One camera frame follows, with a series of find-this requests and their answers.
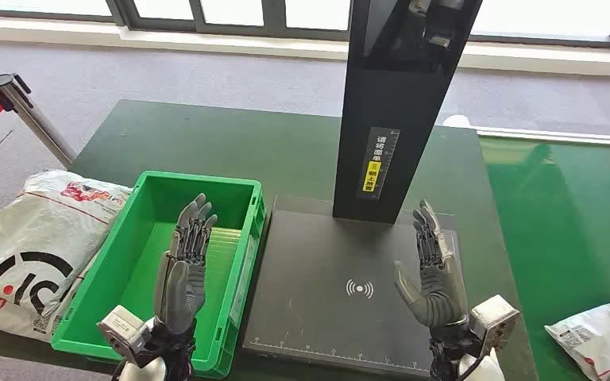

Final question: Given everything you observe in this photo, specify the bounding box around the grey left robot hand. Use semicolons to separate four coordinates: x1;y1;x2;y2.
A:
153;193;219;336

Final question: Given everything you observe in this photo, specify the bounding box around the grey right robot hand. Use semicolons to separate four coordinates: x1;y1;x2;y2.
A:
393;198;470;329

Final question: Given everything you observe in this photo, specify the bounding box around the white parcel black red print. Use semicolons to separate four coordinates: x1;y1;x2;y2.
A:
544;293;610;381

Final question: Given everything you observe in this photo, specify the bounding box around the black inbound scanner machine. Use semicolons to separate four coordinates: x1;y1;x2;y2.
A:
241;0;484;381

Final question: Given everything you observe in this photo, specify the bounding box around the green conveyor belt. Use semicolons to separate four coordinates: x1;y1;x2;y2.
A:
478;135;610;381

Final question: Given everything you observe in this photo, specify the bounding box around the green plastic crate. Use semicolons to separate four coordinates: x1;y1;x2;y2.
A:
50;170;267;379

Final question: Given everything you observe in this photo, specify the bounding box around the large white bag black logo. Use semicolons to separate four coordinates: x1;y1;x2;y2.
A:
0;169;133;344

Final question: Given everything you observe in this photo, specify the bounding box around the white round cap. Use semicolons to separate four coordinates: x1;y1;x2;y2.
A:
442;114;473;130

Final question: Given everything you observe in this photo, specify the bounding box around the white window sill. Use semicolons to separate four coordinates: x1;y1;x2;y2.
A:
0;17;610;80

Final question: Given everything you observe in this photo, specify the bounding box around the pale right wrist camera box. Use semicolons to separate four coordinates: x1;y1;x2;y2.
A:
469;294;521;356

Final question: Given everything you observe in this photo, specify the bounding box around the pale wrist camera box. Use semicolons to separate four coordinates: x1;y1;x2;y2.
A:
469;294;521;356
97;305;153;368

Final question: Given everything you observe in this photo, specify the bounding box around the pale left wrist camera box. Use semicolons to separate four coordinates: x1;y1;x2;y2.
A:
97;305;153;368

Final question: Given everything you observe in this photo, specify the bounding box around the white conveyor side rail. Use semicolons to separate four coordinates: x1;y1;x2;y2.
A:
473;125;610;148

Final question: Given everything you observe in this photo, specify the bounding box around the silver stanchion post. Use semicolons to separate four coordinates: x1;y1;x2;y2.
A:
0;72;77;169

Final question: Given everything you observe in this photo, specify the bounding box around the dark window frame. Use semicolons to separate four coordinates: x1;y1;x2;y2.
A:
0;0;610;55

